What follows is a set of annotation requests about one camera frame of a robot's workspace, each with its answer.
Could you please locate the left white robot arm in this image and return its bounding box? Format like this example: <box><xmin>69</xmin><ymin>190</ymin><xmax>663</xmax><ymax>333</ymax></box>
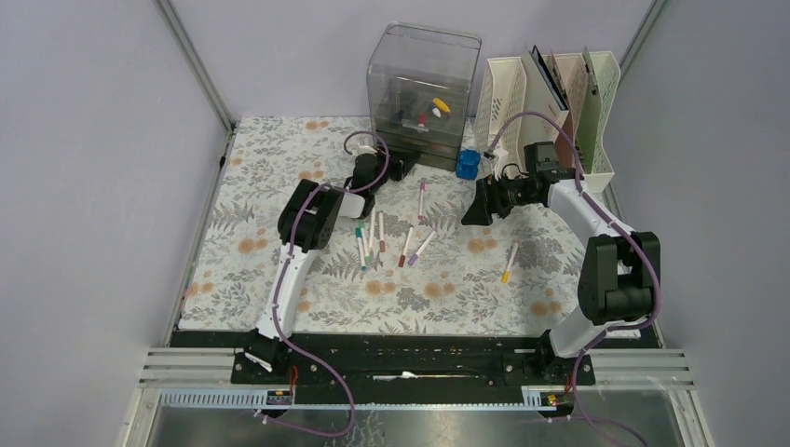
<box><xmin>243</xmin><ymin>151</ymin><xmax>420</xmax><ymax>383</ymax></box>

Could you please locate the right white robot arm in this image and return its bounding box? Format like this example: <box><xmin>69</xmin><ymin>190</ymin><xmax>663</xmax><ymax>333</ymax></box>
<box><xmin>461</xmin><ymin>142</ymin><xmax>661</xmax><ymax>384</ymax></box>

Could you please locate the green clipboard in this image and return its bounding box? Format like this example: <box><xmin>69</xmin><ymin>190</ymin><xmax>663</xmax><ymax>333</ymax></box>
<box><xmin>576</xmin><ymin>48</ymin><xmax>620</xmax><ymax>175</ymax></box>

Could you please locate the purple cap white marker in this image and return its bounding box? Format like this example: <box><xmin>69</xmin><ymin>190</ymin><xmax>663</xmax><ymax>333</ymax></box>
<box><xmin>408</xmin><ymin>230</ymin><xmax>437</xmax><ymax>265</ymax></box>

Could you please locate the floral table mat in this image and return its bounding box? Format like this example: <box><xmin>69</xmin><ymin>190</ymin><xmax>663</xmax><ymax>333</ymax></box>
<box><xmin>178</xmin><ymin>116</ymin><xmax>584</xmax><ymax>336</ymax></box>

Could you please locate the rust cap white marker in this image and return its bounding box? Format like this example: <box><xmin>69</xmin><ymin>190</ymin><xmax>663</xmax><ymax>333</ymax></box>
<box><xmin>377</xmin><ymin>211</ymin><xmax>387</xmax><ymax>253</ymax></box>

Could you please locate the blue stapler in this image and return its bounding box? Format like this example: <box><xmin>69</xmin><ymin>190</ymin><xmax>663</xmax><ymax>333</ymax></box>
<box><xmin>455</xmin><ymin>149</ymin><xmax>481</xmax><ymax>181</ymax></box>

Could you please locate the pink cap white marker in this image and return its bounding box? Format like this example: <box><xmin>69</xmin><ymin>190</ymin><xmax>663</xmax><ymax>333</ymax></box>
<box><xmin>417</xmin><ymin>180</ymin><xmax>427</xmax><ymax>222</ymax></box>

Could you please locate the beige notebook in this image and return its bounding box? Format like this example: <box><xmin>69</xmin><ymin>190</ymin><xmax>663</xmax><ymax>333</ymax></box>
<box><xmin>519</xmin><ymin>46</ymin><xmax>567</xmax><ymax>146</ymax></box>

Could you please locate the teal cap white marker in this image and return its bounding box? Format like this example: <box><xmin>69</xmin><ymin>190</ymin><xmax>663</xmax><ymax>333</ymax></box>
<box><xmin>355</xmin><ymin>226</ymin><xmax>367</xmax><ymax>271</ymax></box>

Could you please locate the yellow cap white marker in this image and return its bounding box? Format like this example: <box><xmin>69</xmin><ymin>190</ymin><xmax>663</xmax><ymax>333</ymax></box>
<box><xmin>501</xmin><ymin>242</ymin><xmax>519</xmax><ymax>284</ymax></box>

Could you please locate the yellow small bottle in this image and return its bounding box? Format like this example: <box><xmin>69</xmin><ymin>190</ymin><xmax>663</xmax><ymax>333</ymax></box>
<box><xmin>432</xmin><ymin>97</ymin><xmax>451</xmax><ymax>114</ymax></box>

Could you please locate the clear acrylic drawer organizer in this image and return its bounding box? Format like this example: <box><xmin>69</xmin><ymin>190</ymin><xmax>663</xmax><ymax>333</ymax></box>
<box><xmin>366</xmin><ymin>21</ymin><xmax>483</xmax><ymax>171</ymax></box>

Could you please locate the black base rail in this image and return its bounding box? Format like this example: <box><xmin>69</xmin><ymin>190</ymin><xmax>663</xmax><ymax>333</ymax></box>
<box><xmin>172</xmin><ymin>330</ymin><xmax>668</xmax><ymax>407</ymax></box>

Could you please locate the pink clipboard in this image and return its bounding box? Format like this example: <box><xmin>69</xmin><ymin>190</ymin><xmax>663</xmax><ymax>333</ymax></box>
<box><xmin>544</xmin><ymin>53</ymin><xmax>588</xmax><ymax>140</ymax></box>

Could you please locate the brown cap white marker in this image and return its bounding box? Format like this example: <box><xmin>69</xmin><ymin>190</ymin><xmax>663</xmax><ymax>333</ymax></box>
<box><xmin>398</xmin><ymin>225</ymin><xmax>414</xmax><ymax>268</ymax></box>

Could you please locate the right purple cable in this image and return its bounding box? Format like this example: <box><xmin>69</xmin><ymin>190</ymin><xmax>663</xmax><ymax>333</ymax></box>
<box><xmin>487</xmin><ymin>109</ymin><xmax>665</xmax><ymax>447</ymax></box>

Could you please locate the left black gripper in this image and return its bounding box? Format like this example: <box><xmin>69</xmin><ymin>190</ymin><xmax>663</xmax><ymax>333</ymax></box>
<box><xmin>368</xmin><ymin>146</ymin><xmax>418</xmax><ymax>195</ymax></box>

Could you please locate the white mesh file rack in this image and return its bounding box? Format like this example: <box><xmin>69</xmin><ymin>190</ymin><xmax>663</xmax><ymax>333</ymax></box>
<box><xmin>473</xmin><ymin>47</ymin><xmax>620</xmax><ymax>194</ymax></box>

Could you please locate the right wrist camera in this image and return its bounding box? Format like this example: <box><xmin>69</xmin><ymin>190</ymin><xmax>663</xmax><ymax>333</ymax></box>
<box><xmin>483</xmin><ymin>145</ymin><xmax>511</xmax><ymax>179</ymax></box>

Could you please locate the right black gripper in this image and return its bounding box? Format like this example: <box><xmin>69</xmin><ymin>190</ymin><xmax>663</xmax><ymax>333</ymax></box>
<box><xmin>461</xmin><ymin>169</ymin><xmax>539</xmax><ymax>226</ymax></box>

